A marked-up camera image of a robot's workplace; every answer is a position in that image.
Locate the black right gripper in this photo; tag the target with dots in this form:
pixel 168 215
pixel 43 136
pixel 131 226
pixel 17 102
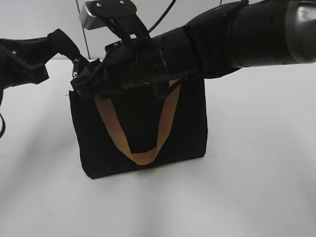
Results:
pixel 126 67

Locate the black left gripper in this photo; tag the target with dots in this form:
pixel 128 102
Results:
pixel 23 61

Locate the black tote bag tan handles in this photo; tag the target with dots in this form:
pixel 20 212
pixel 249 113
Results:
pixel 139 113

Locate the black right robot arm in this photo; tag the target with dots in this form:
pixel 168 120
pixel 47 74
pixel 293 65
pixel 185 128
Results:
pixel 216 43

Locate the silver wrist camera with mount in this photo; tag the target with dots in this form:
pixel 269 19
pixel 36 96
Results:
pixel 118 15

